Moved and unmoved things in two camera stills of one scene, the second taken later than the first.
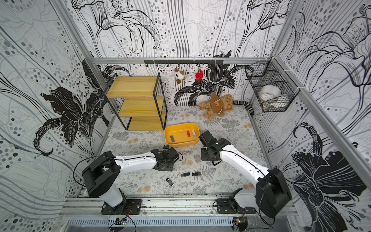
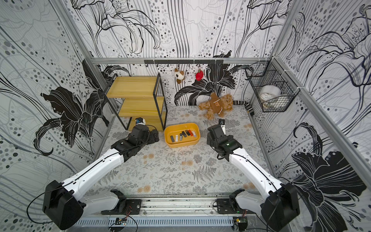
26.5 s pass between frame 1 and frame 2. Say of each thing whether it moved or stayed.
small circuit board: stayed
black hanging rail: stayed
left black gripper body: moved
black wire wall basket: stayed
